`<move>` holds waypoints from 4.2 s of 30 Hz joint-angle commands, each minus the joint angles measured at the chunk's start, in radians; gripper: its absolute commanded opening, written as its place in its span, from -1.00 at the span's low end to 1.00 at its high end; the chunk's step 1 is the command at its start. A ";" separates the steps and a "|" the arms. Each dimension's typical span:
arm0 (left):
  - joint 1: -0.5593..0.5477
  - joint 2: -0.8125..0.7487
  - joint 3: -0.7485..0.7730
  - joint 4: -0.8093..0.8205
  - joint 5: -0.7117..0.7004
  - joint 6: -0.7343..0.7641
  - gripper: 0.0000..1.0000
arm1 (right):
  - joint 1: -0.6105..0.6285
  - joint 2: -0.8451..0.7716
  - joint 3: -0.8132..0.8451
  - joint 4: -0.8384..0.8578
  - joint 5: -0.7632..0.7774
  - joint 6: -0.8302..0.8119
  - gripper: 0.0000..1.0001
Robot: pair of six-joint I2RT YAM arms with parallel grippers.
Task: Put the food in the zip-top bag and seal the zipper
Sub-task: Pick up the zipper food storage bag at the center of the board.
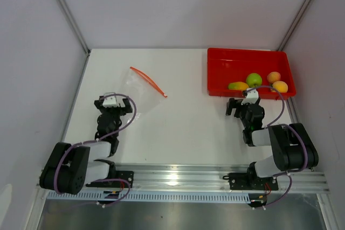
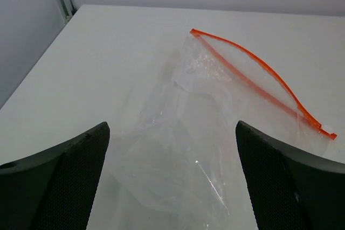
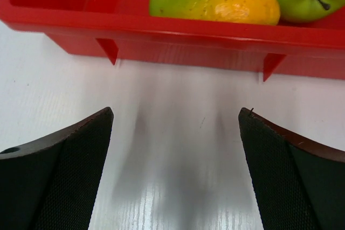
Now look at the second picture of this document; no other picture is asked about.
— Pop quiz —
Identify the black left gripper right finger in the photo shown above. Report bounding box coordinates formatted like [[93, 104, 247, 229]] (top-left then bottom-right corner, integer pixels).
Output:
[[236, 121, 344, 229]]

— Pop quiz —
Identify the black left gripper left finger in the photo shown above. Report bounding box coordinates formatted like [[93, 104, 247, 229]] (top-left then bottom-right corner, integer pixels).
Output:
[[1, 122, 110, 229]]

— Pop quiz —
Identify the clear zip bag orange zipper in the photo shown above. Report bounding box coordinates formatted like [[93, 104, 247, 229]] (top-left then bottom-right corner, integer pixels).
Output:
[[110, 29, 336, 229]]

